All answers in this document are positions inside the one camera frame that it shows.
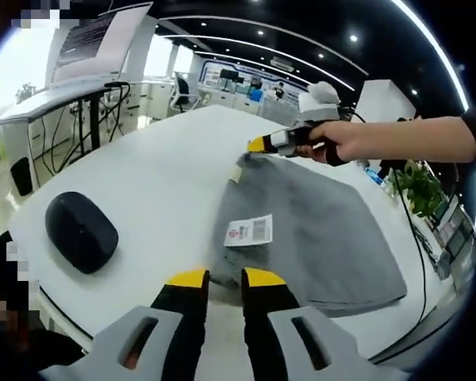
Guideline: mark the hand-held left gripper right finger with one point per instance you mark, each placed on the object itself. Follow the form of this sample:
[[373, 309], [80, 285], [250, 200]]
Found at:
[[269, 317]]

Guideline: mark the white desk with black legs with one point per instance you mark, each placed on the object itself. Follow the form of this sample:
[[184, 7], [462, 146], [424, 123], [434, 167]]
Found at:
[[43, 103]]

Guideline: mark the black and white office chair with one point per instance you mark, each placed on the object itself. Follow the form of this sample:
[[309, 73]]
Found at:
[[181, 89]]

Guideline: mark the green potted plant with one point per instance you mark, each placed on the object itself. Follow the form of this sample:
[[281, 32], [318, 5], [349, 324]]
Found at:
[[420, 190]]

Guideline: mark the grey towel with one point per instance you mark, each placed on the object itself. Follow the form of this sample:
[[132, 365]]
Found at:
[[321, 238]]

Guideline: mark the person's dark clothing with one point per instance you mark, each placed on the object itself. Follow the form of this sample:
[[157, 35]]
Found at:
[[59, 349]]

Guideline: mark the white cabinet row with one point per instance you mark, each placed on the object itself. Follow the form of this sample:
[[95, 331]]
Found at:
[[242, 101]]

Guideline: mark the white table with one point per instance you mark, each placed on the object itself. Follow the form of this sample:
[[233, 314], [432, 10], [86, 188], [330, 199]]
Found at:
[[143, 166]]

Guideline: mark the black monitor on stand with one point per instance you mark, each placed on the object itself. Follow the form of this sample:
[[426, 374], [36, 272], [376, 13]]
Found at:
[[231, 75]]

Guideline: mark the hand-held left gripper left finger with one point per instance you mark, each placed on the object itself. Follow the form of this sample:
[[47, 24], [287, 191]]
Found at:
[[182, 317]]

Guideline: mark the large monitor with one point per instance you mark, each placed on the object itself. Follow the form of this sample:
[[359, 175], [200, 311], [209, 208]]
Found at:
[[103, 39]]

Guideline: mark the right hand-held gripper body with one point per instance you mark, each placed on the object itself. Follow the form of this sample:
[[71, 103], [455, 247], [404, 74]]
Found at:
[[319, 105]]

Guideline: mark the black waste bin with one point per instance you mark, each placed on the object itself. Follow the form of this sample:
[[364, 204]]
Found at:
[[21, 176]]

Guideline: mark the person's right hand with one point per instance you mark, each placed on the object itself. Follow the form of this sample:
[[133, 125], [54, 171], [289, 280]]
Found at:
[[345, 139]]

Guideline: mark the black computer mouse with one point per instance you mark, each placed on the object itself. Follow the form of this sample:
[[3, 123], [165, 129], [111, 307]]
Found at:
[[81, 232]]

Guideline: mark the blue packet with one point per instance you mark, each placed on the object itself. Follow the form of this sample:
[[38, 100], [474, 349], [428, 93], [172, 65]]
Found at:
[[373, 176]]

